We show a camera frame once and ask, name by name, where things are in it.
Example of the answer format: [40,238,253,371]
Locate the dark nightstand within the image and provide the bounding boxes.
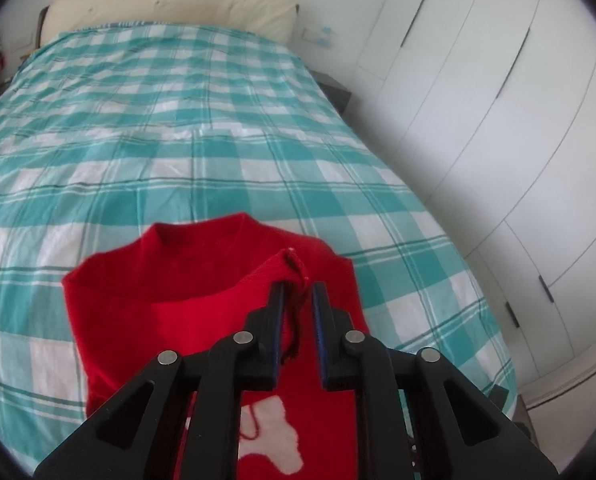
[312,70,353,113]

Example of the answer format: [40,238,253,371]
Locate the white wardrobe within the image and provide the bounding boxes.
[355,0,596,386]

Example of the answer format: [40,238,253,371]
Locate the white wall socket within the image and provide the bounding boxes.
[302,24,335,48]

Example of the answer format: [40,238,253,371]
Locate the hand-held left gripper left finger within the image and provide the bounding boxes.
[33,280,286,480]

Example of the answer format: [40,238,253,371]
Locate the teal plaid bedspread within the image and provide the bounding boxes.
[0,22,519,461]

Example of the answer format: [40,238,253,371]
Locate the red sweater with white dog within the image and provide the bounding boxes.
[62,212,374,480]

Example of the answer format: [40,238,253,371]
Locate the cream padded headboard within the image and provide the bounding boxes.
[38,0,299,48]

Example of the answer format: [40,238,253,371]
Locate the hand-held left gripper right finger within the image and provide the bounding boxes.
[312,281,559,480]

